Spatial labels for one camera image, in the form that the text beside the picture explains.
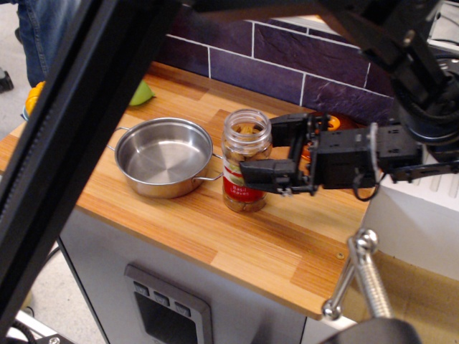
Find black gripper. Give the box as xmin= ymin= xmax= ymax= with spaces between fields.
xmin=240 ymin=113 xmax=422 ymax=196

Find clear almond jar red label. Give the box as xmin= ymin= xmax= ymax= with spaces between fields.
xmin=222 ymin=109 xmax=272 ymax=212

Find stainless steel pot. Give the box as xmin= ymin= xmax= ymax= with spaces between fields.
xmin=107 ymin=118 xmax=223 ymax=199

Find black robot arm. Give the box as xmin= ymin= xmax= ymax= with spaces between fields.
xmin=1 ymin=1 xmax=458 ymax=330

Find orange glass pot lid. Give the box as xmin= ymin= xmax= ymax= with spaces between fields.
xmin=301 ymin=112 xmax=359 ymax=163

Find silver clamp screw right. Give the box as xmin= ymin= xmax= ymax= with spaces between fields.
xmin=322 ymin=228 xmax=394 ymax=321

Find green toy pear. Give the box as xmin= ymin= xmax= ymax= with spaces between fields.
xmin=129 ymin=80 xmax=156 ymax=106

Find white drain board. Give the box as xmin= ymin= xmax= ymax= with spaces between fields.
xmin=376 ymin=150 xmax=459 ymax=212

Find grey toy oven panel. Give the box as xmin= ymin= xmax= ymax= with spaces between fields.
xmin=124 ymin=264 xmax=214 ymax=343

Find yellow toy pumpkin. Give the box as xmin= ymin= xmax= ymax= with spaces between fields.
xmin=24 ymin=81 xmax=46 ymax=115

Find light blue bowl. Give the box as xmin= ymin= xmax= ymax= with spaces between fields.
xmin=22 ymin=107 xmax=29 ymax=121

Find person leg blue jeans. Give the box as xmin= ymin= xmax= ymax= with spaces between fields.
xmin=14 ymin=0 xmax=80 ymax=87

